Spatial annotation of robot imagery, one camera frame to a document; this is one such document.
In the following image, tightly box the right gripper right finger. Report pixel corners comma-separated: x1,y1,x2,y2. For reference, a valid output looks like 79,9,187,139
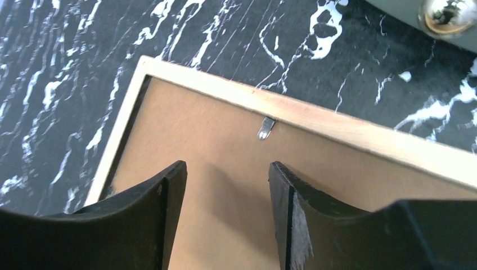
269,161,476,269

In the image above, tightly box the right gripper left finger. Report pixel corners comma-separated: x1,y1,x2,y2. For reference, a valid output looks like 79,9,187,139
1,160,187,269

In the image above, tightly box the brown cardboard backing board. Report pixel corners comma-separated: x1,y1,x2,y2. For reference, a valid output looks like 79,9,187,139
112,79,476,269

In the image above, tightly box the wooden picture frame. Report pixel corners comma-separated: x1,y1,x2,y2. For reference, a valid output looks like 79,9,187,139
84,55,476,205

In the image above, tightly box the round pastel drawer box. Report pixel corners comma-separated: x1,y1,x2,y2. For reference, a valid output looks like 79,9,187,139
367,0,476,53

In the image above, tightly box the metal frame retaining tab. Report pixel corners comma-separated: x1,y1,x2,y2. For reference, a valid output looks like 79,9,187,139
257,116,277,140

